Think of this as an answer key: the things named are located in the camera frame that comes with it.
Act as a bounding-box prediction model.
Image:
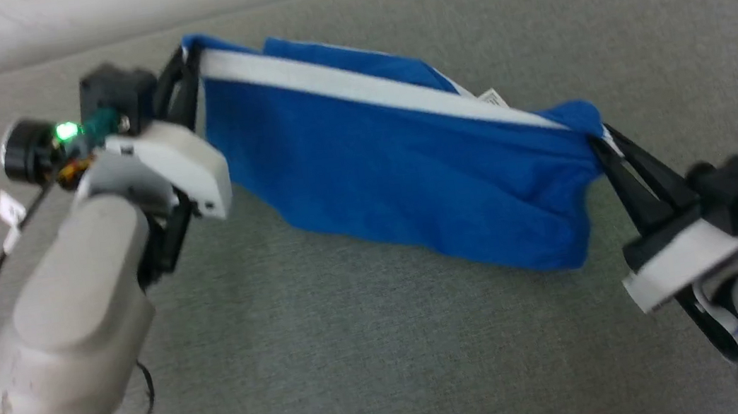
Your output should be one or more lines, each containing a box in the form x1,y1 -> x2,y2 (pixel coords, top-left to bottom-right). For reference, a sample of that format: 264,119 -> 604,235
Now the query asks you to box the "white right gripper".
586,108 -> 738,319

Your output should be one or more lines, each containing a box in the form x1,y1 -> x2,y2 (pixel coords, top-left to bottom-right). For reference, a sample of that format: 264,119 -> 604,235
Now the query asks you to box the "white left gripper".
61,42 -> 244,295

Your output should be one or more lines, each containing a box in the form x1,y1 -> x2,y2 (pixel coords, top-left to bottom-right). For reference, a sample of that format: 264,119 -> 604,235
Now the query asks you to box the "blue garment with white band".
179,0 -> 638,317

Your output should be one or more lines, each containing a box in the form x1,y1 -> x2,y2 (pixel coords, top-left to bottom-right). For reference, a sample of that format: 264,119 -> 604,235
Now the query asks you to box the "grey fabric sofa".
0,0 -> 738,414

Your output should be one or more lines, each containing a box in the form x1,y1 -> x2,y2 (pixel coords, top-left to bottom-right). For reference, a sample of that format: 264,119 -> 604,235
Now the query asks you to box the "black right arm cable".
677,276 -> 738,376

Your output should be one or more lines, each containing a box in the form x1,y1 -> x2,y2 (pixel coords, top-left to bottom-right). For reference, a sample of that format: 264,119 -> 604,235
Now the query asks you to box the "white cable label tag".
0,187 -> 33,254

